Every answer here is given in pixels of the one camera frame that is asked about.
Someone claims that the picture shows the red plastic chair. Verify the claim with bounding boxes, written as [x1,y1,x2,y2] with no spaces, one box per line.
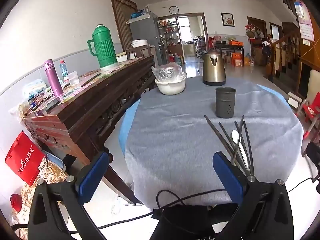
[295,99,320,140]

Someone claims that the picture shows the wooden staircase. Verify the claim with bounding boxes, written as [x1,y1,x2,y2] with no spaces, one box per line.
[265,27,320,80]

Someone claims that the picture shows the grey refrigerator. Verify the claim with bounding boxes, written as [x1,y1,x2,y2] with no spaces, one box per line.
[129,14,167,67]

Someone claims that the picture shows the orange cardboard box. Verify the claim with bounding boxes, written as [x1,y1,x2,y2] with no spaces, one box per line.
[231,52,244,67]

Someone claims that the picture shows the blue tablecloth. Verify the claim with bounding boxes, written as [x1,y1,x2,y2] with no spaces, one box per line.
[119,84,291,155]

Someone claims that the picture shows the brown wooden door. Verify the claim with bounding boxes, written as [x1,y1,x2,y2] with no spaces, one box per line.
[110,0,138,53]

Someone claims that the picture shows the framed wall picture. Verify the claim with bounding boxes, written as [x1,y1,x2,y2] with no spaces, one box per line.
[221,12,235,27]

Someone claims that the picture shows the small red pouch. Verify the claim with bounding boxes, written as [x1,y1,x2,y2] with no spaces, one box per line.
[10,194,22,212]

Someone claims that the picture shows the black phone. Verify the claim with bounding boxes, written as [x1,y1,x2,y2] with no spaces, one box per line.
[46,97,61,112]

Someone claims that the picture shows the purple insulated bottle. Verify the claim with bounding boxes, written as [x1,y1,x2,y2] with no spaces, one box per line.
[44,59,64,97]

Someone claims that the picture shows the clear plastic bag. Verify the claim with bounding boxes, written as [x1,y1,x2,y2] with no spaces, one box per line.
[152,62,187,82]

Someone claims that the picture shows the tissue pack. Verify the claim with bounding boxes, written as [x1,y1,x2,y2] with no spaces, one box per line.
[24,79,47,98]

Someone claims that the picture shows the dark wooden side table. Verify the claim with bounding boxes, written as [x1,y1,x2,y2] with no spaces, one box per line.
[214,42,244,58]

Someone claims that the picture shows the green thermos jug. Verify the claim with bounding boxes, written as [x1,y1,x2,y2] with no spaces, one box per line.
[87,24,120,73]

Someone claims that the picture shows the grey metal utensil holder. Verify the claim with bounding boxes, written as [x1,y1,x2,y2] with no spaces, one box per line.
[215,87,236,118]

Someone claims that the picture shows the pale blue basin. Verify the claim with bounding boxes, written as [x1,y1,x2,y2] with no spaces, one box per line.
[41,150,67,171]

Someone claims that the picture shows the wall calendar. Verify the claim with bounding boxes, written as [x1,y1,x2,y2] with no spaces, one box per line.
[294,1,315,42]

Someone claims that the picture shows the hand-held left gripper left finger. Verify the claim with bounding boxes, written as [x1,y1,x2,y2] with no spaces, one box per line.
[28,152,110,240]

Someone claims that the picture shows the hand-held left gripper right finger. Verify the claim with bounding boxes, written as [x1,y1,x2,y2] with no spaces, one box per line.
[212,152,294,240]

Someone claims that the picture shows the clear plastic water bottle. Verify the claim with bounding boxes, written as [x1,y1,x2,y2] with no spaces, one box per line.
[59,60,69,82]

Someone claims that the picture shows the red paper bag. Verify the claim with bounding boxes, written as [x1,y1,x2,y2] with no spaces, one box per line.
[5,131,47,186]

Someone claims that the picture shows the clear plastic cup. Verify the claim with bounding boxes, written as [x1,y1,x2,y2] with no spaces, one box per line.
[67,71,80,85]

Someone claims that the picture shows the bronze electric kettle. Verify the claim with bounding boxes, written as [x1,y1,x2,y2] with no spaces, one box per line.
[202,47,227,86]

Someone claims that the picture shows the dark wooden sideboard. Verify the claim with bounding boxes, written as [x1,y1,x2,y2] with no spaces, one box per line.
[24,55,157,205]

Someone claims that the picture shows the grey table cloth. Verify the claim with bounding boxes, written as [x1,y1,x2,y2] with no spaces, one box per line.
[124,76,304,209]

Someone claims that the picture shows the white plastic spoon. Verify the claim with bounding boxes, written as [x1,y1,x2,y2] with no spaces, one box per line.
[231,130,250,172]

